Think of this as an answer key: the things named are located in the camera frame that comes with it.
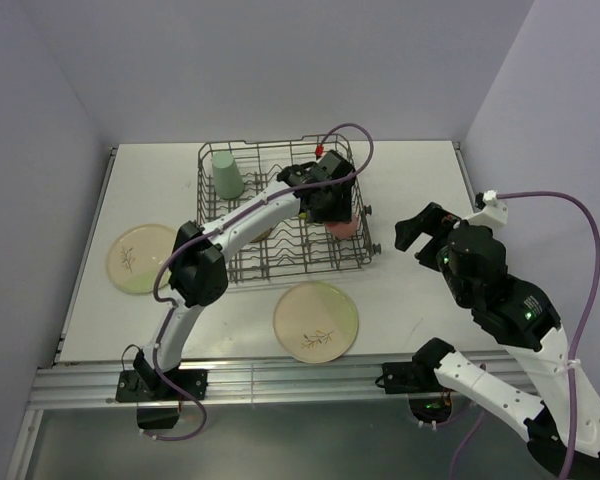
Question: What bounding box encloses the pink cup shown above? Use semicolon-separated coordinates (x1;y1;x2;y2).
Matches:
325;215;359;240

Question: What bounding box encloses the pale green cup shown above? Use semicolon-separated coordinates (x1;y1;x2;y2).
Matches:
211;151;244;200

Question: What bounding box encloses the grey wire dish rack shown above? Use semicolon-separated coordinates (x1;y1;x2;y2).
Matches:
196;135;381;284

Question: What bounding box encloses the black bowl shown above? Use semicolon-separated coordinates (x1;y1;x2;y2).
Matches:
251;228;272;243

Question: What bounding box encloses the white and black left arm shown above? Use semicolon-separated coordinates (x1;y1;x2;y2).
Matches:
115;148;359;403

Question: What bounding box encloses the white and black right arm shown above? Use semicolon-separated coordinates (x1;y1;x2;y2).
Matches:
394;203;600;479

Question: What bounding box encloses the large pink green plate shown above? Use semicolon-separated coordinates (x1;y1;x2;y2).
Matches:
273;281;359;364

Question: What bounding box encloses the small cream plate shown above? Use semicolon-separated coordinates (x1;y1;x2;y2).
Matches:
105;224;176;295

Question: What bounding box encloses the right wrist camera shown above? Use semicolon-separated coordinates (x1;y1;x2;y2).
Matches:
463;190;508;230

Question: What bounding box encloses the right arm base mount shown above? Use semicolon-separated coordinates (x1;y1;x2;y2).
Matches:
374;361;471;430

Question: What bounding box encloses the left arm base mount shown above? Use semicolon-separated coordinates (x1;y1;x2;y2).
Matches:
115;369;208;430

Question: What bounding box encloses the aluminium rail frame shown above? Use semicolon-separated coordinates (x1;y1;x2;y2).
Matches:
4;349;581;480

